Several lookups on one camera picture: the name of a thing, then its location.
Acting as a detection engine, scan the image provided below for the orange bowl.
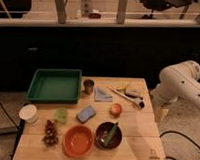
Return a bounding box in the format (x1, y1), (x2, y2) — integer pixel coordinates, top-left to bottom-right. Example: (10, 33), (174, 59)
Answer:
(63, 125), (94, 158)

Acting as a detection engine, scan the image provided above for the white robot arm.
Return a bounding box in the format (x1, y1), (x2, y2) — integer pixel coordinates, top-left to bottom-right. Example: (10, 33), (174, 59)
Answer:
(151, 60), (200, 111)

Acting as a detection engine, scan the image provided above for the white paper cup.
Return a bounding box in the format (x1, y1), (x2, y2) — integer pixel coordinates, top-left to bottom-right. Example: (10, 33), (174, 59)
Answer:
(19, 104), (39, 124)

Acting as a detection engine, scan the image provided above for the blue folded cloth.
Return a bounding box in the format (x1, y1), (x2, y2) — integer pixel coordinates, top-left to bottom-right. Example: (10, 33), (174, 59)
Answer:
(94, 87), (113, 102)

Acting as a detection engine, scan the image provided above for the dark brown bowl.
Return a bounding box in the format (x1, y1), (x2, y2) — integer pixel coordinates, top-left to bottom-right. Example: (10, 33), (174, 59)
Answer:
(95, 122), (122, 150)

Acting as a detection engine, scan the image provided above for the wooden handled utensil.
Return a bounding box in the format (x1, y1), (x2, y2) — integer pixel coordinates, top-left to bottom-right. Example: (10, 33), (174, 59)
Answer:
(111, 88), (145, 108)

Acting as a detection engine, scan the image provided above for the dark red dish background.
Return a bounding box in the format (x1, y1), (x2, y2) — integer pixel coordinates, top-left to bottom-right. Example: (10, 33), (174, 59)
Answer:
(88, 13), (101, 19)

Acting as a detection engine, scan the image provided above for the yellow banana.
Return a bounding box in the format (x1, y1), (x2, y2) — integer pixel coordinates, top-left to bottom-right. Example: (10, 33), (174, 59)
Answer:
(116, 83), (129, 92)

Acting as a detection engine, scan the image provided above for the black cable on floor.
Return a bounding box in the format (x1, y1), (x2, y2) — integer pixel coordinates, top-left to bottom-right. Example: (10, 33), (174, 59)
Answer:
(158, 129), (200, 160)

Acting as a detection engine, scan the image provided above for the blue sponge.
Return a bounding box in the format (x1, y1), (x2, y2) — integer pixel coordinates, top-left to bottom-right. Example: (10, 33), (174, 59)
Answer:
(76, 105), (96, 124)

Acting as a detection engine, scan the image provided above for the green vegetable in bowl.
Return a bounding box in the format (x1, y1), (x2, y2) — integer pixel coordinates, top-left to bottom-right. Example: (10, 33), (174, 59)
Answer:
(103, 122), (119, 147)

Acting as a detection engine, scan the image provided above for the red yellow apple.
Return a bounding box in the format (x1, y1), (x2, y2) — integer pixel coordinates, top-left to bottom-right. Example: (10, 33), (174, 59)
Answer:
(109, 103), (122, 116)

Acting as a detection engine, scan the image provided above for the green plastic tray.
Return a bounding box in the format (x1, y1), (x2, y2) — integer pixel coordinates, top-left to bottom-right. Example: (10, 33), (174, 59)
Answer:
(26, 68), (82, 104)

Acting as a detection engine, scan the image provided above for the black office chair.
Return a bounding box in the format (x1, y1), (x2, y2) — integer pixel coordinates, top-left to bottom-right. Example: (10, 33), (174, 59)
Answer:
(139, 0), (198, 20)

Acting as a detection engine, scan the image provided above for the bunch of dark grapes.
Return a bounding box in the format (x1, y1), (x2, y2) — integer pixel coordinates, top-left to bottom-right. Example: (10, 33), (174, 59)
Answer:
(43, 120), (59, 146)

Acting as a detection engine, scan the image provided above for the small metal cup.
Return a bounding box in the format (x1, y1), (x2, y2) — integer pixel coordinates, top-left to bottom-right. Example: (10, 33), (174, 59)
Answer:
(83, 79), (94, 95)

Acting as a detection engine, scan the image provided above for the green plastic cup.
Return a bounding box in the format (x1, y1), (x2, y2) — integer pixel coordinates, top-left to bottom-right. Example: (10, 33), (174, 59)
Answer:
(55, 108), (67, 124)

